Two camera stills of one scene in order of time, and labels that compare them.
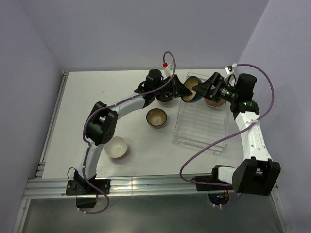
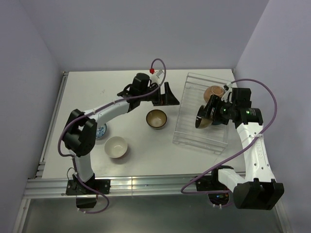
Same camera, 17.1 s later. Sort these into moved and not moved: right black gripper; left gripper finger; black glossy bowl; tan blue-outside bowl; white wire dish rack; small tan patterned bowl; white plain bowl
Moved: tan blue-outside bowl; black glossy bowl; left gripper finger; right black gripper
Not moved: white wire dish rack; small tan patterned bowl; white plain bowl
